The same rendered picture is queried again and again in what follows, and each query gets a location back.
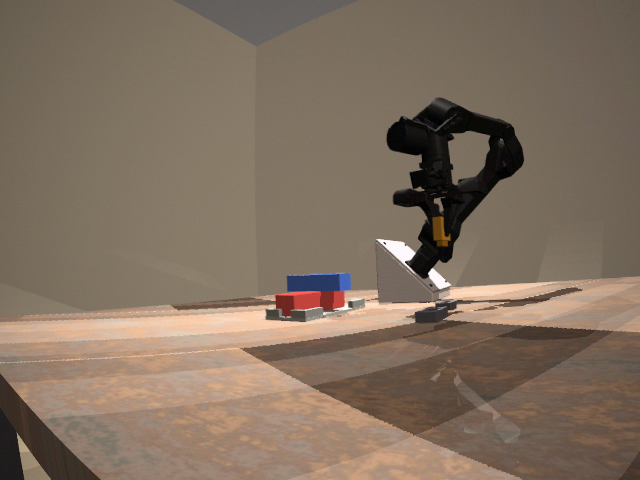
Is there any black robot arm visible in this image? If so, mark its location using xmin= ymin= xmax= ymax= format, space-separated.
xmin=386 ymin=97 xmax=524 ymax=279

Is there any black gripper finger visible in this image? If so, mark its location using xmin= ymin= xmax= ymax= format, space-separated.
xmin=440 ymin=196 xmax=465 ymax=237
xmin=414 ymin=200 xmax=440 ymax=229

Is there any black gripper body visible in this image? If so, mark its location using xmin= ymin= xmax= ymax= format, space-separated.
xmin=392 ymin=154 xmax=488 ymax=207

